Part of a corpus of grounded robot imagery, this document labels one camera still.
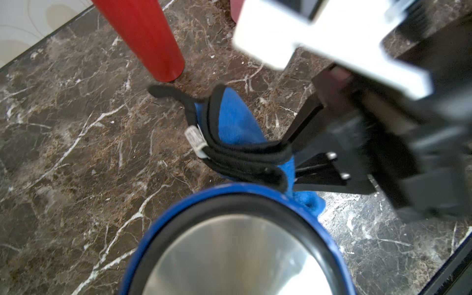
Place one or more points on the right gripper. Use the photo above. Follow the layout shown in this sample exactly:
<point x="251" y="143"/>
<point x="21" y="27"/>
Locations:
<point x="416" y="150"/>

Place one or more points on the blue thermos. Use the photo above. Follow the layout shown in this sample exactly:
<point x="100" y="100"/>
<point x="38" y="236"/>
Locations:
<point x="239" y="239"/>

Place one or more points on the pink thermos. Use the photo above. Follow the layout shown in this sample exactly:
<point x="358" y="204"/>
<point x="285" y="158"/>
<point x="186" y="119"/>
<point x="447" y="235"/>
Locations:
<point x="235" y="9"/>

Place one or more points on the red thermos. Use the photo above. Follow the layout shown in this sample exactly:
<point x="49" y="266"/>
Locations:
<point x="144" y="28"/>

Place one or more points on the blue cleaning cloth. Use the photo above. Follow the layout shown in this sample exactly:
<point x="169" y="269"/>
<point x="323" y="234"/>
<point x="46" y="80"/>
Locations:
<point x="225" y="135"/>

